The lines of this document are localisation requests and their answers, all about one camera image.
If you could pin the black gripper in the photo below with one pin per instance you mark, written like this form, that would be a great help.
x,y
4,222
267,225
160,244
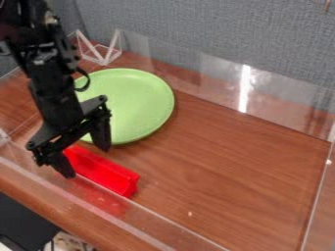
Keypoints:
x,y
67,120

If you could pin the red plastic block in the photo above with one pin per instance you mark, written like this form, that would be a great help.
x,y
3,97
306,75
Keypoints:
x,y
105,173

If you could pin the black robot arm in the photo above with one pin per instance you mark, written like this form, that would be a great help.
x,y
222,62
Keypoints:
x,y
33,40

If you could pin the green round plate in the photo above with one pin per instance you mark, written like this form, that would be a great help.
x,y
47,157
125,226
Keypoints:
x,y
139,99

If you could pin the black box under table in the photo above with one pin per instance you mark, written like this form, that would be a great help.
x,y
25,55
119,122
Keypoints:
x,y
24,230

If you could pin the clear acrylic enclosure wall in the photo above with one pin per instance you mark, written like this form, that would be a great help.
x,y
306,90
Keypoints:
x,y
236,173

